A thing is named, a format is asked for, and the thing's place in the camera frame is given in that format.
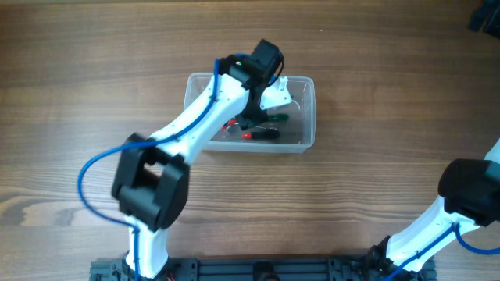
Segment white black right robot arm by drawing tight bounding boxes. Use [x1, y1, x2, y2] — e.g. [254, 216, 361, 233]
[363, 143, 499, 280]

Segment green handled screwdriver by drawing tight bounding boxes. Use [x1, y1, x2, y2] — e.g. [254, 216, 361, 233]
[267, 113, 289, 123]

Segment red handled shears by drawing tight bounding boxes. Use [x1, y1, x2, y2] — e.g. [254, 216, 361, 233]
[221, 118, 238, 131]

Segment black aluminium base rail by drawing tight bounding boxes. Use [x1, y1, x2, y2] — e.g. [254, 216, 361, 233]
[90, 254, 437, 281]

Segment blue left camera cable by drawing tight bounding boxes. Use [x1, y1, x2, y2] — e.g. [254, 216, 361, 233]
[77, 52, 279, 281]

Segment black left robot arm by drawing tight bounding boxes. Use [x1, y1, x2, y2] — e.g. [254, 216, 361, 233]
[111, 39, 284, 280]

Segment clear plastic container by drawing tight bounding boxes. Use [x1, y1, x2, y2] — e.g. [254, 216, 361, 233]
[205, 76, 316, 154]

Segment silver socket wrench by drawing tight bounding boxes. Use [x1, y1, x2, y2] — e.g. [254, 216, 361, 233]
[223, 125, 277, 135]

